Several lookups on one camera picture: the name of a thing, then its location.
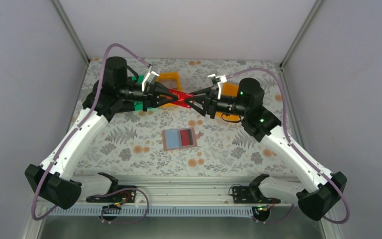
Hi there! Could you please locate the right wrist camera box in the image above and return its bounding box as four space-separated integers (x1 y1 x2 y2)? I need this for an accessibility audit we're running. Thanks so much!
207 74 227 100

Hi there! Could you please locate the floral tablecloth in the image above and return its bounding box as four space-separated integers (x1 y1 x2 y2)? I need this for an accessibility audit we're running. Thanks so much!
74 58 294 177

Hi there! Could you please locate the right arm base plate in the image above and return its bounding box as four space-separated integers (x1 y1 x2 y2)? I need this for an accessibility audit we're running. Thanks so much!
230 186 281 204

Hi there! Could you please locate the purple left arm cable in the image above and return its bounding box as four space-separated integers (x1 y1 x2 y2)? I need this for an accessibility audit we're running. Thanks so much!
31 43 150 221

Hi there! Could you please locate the aluminium mounting rail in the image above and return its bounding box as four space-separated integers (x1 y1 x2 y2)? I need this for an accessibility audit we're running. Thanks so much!
50 176 297 218

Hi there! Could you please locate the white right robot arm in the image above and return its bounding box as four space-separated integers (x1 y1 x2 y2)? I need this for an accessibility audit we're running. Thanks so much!
184 78 347 221

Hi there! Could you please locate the green storage bin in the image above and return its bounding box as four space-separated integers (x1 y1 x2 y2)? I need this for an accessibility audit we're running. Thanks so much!
132 75 144 111

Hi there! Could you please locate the orange storage bin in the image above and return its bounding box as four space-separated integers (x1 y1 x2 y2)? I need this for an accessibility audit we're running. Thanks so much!
215 83 240 121

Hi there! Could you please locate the red card in holder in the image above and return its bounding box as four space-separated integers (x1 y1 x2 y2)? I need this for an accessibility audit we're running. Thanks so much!
180 128 194 147

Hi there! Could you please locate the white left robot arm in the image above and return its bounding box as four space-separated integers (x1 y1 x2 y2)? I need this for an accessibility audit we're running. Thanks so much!
25 57 178 209

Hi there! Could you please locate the yellow storage bin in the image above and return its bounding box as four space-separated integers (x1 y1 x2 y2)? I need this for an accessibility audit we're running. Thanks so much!
157 72 183 91

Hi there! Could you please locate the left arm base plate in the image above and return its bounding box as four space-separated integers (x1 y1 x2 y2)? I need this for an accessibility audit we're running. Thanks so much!
86 185 137 204

